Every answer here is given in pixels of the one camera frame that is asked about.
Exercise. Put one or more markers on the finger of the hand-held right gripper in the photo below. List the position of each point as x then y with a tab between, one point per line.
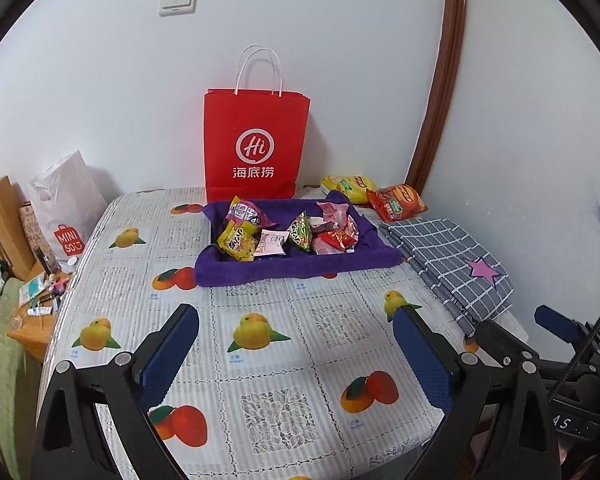
505	345
555	320

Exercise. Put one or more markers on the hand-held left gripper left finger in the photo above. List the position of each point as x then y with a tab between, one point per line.
172	355

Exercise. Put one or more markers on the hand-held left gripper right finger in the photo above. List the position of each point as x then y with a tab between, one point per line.
420	355

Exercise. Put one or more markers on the yellow snack packet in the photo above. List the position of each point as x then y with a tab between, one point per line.
237	242

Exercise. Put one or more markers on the red snack packet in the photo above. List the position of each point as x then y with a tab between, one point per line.
337	239

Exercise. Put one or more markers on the purple towel covered tray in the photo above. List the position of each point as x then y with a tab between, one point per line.
290	270

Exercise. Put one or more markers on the pale pink packet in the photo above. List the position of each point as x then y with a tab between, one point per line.
272	242

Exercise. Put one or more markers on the large pink snack packet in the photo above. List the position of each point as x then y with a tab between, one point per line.
247	212

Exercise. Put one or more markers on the green snack packet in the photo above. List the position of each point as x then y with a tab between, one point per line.
300	232

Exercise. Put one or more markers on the grey plaid cloth pink star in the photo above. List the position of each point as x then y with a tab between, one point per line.
440	255

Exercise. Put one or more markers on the fruit print tablecloth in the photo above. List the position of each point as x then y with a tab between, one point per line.
290	375

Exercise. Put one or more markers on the white tube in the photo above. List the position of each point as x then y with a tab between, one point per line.
40	312

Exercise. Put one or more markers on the wooden nightstand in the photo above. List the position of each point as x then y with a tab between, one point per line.
27	335

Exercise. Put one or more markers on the teal box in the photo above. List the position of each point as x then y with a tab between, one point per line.
32	290

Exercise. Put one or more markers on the red orange snack bag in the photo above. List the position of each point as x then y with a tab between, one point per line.
395	202

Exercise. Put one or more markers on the green blanket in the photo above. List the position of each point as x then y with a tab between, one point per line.
10	385

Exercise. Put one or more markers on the yellow snack bag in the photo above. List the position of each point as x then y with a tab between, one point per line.
350	187

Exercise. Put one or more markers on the patterned paper gift bag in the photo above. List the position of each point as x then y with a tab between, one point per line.
35	235

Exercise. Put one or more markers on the white plastic shopping bag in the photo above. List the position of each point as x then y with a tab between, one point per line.
65	200

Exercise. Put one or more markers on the wooden bed headboard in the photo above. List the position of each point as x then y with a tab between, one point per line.
5	220

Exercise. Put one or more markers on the red paper bag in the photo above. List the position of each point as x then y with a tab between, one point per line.
255	120

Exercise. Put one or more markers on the brown wooden door frame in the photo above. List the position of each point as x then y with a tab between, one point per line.
450	60

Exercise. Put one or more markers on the white light switch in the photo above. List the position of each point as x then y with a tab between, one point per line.
178	1

